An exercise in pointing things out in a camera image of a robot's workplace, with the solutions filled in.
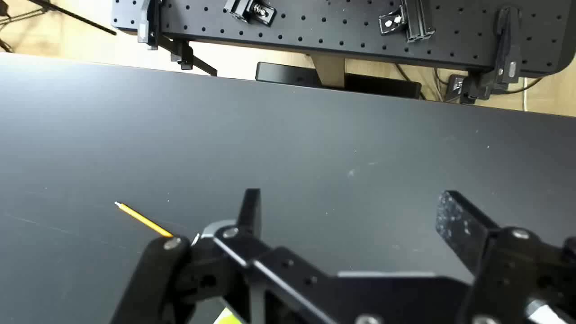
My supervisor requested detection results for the black tripod leg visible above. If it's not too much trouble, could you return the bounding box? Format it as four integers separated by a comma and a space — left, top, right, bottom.
29, 0, 117, 35

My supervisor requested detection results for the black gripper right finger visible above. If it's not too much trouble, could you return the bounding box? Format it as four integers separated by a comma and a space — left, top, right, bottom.
435, 190, 500, 276

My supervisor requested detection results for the black perforated breadboard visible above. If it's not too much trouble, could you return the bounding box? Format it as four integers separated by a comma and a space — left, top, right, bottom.
111, 0, 576, 75

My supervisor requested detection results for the black clamp on breadboard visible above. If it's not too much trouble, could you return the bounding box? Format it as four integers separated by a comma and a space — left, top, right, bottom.
444, 5, 522, 104

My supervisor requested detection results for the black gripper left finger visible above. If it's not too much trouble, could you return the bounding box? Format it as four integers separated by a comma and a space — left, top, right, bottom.
237, 188, 261, 235

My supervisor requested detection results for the orange pencil tool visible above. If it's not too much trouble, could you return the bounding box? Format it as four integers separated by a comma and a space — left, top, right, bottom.
113, 201, 174, 237

